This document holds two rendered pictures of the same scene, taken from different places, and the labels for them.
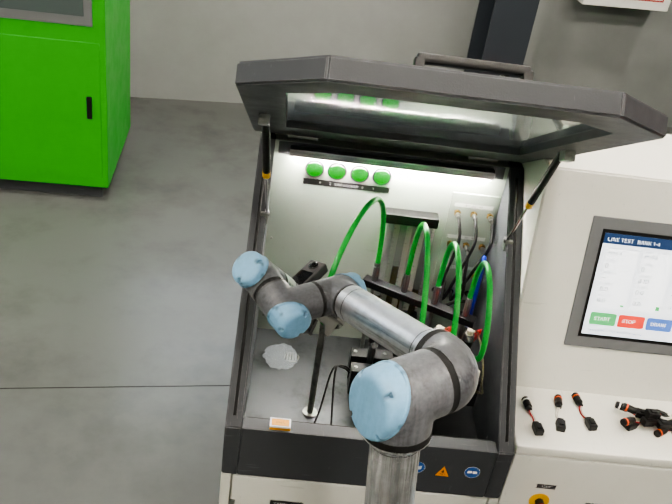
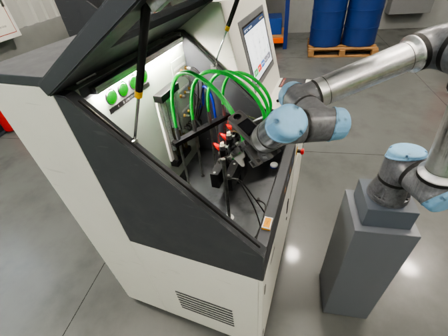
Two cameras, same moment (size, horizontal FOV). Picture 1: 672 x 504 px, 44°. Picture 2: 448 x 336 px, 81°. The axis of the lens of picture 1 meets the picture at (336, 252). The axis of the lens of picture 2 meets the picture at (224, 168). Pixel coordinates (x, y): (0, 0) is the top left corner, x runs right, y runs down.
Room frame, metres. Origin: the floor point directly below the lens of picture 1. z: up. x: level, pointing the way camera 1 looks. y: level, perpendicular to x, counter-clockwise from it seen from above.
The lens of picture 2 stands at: (1.29, 0.64, 1.71)
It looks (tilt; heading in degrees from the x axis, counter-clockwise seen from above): 40 degrees down; 298
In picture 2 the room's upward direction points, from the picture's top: 6 degrees counter-clockwise
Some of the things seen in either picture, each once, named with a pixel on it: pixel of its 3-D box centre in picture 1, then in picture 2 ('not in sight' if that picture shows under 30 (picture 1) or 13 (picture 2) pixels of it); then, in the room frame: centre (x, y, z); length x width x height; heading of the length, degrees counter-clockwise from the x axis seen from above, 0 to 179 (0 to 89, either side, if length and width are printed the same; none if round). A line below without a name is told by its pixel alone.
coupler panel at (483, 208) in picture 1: (465, 245); (186, 91); (1.99, -0.35, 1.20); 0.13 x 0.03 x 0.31; 94
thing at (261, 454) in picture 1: (366, 457); (277, 197); (1.47, -0.15, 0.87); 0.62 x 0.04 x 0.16; 94
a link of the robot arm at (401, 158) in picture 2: not in sight; (403, 163); (1.06, -0.28, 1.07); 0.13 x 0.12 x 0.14; 127
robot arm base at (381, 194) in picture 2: not in sight; (391, 185); (1.06, -0.28, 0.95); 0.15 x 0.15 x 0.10
